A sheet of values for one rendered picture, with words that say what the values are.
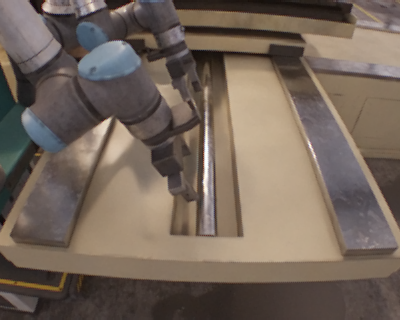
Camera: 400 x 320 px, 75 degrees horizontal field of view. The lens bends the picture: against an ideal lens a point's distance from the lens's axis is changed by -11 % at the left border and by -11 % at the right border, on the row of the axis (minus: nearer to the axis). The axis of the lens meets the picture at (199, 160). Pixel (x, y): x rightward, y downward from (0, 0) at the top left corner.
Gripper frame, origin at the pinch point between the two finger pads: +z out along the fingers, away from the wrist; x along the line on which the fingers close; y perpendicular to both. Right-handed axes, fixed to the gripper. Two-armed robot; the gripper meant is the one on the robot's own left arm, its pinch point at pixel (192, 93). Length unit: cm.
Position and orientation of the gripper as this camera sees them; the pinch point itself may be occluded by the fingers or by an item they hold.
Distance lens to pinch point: 95.7
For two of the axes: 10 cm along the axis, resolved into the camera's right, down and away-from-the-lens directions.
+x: 1.9, -5.8, 7.9
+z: 3.5, 7.9, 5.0
